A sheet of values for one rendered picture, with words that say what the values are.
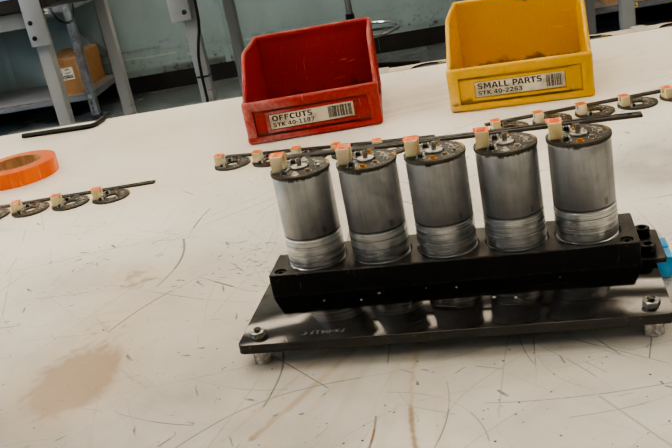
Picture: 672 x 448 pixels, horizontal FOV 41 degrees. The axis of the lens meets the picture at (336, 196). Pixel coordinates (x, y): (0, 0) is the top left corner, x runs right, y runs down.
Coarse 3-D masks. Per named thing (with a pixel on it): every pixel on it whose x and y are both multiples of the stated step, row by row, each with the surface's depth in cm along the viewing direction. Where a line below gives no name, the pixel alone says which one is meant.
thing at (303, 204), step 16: (320, 176) 36; (288, 192) 36; (304, 192) 36; (320, 192) 36; (288, 208) 36; (304, 208) 36; (320, 208) 36; (336, 208) 37; (288, 224) 37; (304, 224) 36; (320, 224) 37; (336, 224) 37; (288, 240) 37; (304, 240) 37; (320, 240) 37; (336, 240) 37; (304, 256) 37; (320, 256) 37; (336, 256) 37
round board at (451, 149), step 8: (424, 144) 36; (440, 144) 36; (448, 144) 36; (456, 144) 36; (448, 152) 35; (456, 152) 35; (464, 152) 35; (408, 160) 35; (416, 160) 35; (424, 160) 35; (432, 160) 35; (440, 160) 34; (448, 160) 35
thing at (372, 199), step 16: (368, 160) 36; (352, 176) 35; (368, 176) 35; (384, 176) 35; (352, 192) 36; (368, 192) 35; (384, 192) 36; (400, 192) 36; (352, 208) 36; (368, 208) 36; (384, 208) 36; (400, 208) 36; (352, 224) 36; (368, 224) 36; (384, 224) 36; (400, 224) 36; (352, 240) 37; (368, 240) 36; (384, 240) 36; (400, 240) 37; (368, 256) 37; (384, 256) 36; (400, 256) 37
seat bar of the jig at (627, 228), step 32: (288, 256) 39; (352, 256) 38; (416, 256) 36; (480, 256) 35; (512, 256) 35; (544, 256) 35; (576, 256) 35; (608, 256) 34; (640, 256) 34; (288, 288) 37; (320, 288) 37; (352, 288) 37
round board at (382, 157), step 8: (360, 152) 37; (376, 152) 37; (384, 152) 37; (392, 152) 36; (376, 160) 36; (384, 160) 36; (392, 160) 36; (336, 168) 36; (344, 168) 36; (352, 168) 35; (360, 168) 35; (368, 168) 35; (376, 168) 35
